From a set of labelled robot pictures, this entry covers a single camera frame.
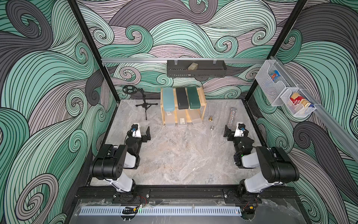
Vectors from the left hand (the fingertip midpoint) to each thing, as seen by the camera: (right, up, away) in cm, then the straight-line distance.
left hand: (141, 126), depth 89 cm
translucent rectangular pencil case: (+38, +4, +14) cm, 41 cm away
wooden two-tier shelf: (+41, +16, +3) cm, 44 cm away
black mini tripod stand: (-9, +24, +4) cm, 26 cm away
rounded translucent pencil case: (+18, +4, +15) cm, 24 cm away
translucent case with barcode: (+28, +5, +13) cm, 31 cm away
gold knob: (+50, +3, +18) cm, 53 cm away
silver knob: (+49, -3, +12) cm, 51 cm away
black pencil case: (+27, +15, -2) cm, 31 cm away
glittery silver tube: (+68, +9, +18) cm, 71 cm away
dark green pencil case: (+35, +19, +3) cm, 40 cm away
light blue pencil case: (+18, +18, +3) cm, 25 cm away
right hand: (+62, 0, 0) cm, 62 cm away
